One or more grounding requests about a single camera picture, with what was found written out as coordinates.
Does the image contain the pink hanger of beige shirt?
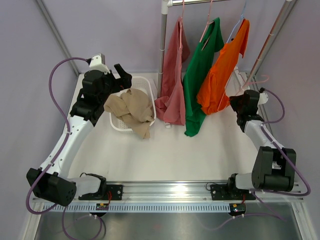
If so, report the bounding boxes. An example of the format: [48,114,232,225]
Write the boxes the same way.
[218,73,270,111]

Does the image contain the beige t shirt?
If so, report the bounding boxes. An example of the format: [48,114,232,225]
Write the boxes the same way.
[104,88,155,139]

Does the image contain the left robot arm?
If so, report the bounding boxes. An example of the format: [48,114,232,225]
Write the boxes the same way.
[26,63,132,207]

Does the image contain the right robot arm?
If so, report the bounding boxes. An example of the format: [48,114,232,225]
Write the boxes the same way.
[226,89,297,199]

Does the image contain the orange t shirt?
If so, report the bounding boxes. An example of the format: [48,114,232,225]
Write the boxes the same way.
[196,19,250,115]

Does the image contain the green t shirt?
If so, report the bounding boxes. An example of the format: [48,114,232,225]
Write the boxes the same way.
[182,17,224,137]

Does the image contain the pink t shirt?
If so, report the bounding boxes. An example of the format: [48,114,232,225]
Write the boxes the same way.
[155,17,190,126]

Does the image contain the pink hanger of green shirt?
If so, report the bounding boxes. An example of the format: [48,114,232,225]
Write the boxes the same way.
[199,0,214,51]

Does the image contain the light blue hanger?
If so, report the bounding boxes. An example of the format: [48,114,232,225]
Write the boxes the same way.
[226,0,247,43]

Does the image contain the metal clothes rack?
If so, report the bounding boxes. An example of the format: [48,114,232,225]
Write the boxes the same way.
[157,0,298,97]

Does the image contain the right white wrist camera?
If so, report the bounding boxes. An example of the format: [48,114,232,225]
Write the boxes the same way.
[257,87,269,106]

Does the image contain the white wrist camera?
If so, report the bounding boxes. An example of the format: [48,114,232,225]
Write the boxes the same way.
[89,53,110,75]
[257,87,269,106]

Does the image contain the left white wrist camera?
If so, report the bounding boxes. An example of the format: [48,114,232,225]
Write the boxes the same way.
[89,53,110,75]

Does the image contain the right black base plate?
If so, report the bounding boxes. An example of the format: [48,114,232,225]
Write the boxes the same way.
[210,184,256,201]

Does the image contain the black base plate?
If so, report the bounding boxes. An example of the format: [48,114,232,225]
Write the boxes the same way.
[210,184,256,201]
[78,183,124,201]

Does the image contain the aluminium mounting rail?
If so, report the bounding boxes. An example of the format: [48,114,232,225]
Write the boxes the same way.
[32,180,305,204]

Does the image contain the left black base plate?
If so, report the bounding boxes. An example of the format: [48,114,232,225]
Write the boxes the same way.
[78,183,124,201]

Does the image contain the white slotted cable duct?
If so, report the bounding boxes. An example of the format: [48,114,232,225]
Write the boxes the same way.
[66,202,231,213]

